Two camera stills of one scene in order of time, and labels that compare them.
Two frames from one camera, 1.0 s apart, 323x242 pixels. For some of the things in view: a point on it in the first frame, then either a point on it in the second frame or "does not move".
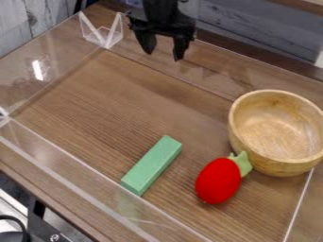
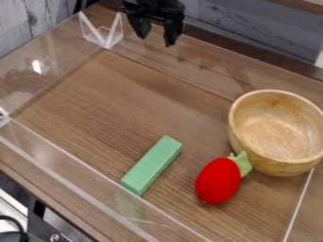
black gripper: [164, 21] → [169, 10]
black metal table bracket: [40, 230] does not move
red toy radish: [219, 177] does not move
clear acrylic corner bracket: [103, 36] does not move
